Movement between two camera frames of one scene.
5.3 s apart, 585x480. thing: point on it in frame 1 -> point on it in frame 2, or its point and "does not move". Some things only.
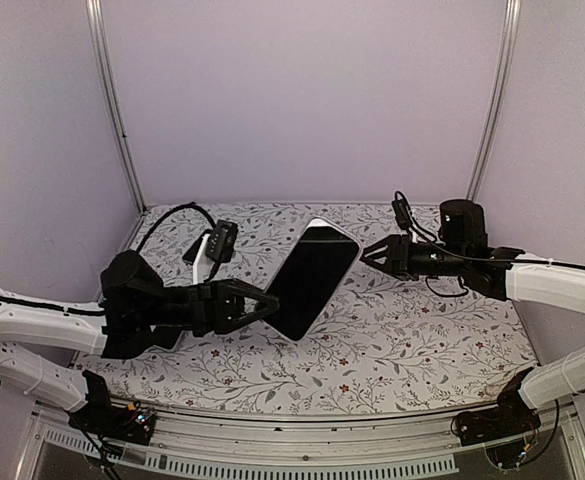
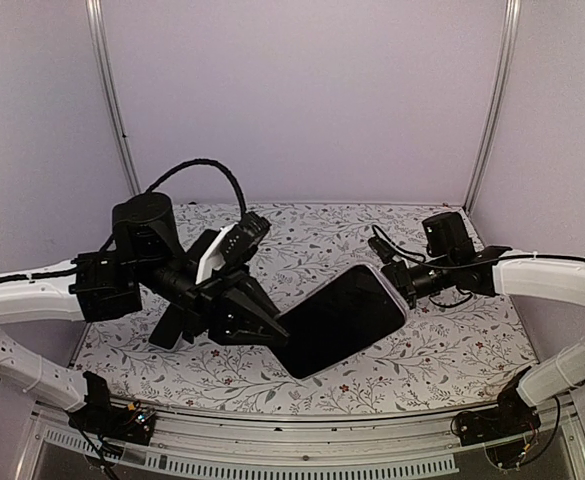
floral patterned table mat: x=385 y=341 does not move
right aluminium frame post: x=501 y=97 does not move
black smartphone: x=310 y=274 -> x=351 y=310
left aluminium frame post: x=98 y=27 does not move
